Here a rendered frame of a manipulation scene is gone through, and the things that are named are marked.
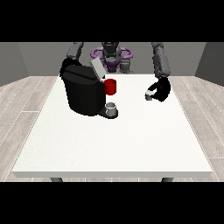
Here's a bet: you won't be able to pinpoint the pale grey machine lid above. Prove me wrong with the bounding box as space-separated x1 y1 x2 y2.
89 57 107 80

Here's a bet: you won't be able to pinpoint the small grey cup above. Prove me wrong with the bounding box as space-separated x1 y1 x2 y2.
105 101 118 116

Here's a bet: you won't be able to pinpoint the red pod holder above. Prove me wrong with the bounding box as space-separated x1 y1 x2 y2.
104 78 117 96

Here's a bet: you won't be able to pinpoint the grey robot trunk purple rings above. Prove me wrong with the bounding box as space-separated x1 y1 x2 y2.
90 42 136 74

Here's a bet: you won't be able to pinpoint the black coffee machine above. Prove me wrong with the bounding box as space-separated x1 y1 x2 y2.
61 65 119 119

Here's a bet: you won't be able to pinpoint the small grey coffee pod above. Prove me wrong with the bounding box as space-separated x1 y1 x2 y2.
144 90 154 102

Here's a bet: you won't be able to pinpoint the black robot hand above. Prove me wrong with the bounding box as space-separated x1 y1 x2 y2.
147 76 172 103
59 57 83 78

